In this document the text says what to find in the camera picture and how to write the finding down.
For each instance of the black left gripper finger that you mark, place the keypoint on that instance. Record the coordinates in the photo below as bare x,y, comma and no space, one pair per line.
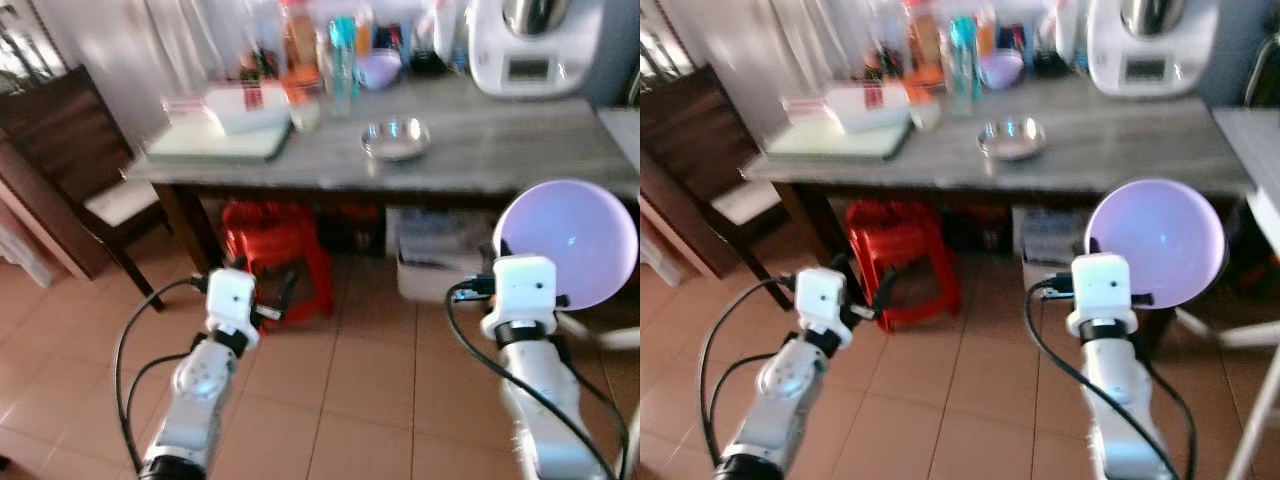
840,264
885,288
240,265
286,289

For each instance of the lilac plastic bowl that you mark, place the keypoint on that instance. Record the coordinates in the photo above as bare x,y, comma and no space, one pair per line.
380,70
1160,235
1001,70
575,235

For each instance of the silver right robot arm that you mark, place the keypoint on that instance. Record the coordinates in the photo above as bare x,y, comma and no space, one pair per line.
1120,400
545,400

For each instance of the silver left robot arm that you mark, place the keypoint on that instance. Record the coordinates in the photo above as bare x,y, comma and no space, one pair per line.
785,385
200,385

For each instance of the white plastic storage box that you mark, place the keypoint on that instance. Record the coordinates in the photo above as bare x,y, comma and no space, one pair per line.
1045,245
430,250

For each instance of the red plastic stool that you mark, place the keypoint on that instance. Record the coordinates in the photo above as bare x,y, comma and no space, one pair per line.
280,240
900,240

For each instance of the pale green cutting board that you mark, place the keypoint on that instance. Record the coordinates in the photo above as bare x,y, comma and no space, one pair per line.
210,145
830,144

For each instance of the round stainless steel plate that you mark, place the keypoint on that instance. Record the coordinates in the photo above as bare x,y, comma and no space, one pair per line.
1012,139
396,140

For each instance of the white mandoline slicer red blade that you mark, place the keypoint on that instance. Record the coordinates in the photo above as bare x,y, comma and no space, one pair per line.
240,108
860,107

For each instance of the black rounded object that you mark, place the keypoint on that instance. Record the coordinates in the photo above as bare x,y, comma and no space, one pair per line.
1050,63
430,63

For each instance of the white curtain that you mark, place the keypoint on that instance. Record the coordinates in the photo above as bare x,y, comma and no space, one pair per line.
195,35
820,35

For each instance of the clear jar with red lid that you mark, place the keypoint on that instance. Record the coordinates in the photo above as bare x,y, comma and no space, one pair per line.
923,40
298,40

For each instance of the teal water bottle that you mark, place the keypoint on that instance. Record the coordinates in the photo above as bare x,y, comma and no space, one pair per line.
344,50
964,50

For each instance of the white kitchen cooking machine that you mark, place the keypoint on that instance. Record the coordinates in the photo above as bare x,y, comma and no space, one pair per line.
1150,50
535,50

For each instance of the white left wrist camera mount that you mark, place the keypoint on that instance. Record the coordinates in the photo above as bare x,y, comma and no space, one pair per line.
230,300
820,300

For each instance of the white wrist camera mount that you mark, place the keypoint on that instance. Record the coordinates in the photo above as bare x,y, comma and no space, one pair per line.
230,300
820,300
522,290
1102,285

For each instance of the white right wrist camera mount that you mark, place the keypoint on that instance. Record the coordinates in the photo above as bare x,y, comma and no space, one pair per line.
1102,285
522,290

